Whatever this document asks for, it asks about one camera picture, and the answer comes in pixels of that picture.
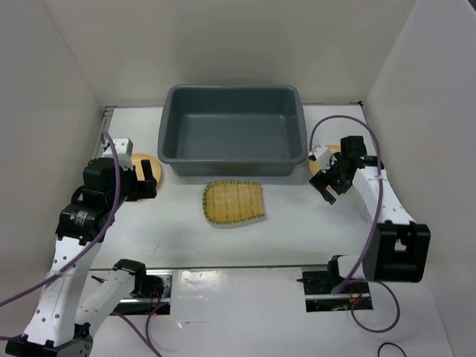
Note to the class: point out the grey plastic bin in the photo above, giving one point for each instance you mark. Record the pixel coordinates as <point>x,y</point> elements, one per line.
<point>232,130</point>

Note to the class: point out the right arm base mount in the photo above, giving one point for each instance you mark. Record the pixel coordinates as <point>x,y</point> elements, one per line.
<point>317,286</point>

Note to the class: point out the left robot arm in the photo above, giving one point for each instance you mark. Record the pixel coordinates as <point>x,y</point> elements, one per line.
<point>61,325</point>

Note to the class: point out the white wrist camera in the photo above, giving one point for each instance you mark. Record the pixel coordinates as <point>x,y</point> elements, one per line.
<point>123,148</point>
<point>319,159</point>

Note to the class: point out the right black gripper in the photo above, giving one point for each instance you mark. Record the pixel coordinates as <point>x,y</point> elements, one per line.
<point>320,180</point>

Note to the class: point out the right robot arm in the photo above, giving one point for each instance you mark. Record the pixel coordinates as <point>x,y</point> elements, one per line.
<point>397,247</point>

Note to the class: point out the tan plate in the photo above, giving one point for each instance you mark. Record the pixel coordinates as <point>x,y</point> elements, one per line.
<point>137,158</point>
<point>335,149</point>

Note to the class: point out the woven bamboo tray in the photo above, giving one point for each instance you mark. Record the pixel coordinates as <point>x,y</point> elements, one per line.
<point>230,202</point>

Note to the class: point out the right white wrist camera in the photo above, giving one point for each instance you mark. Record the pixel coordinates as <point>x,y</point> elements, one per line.
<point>319,159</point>

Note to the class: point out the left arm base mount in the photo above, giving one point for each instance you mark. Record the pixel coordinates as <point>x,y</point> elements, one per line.
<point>155,297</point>

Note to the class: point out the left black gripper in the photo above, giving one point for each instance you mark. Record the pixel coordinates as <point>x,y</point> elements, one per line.
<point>142,189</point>

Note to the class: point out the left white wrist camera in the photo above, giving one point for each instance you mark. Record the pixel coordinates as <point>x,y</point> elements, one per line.
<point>123,148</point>

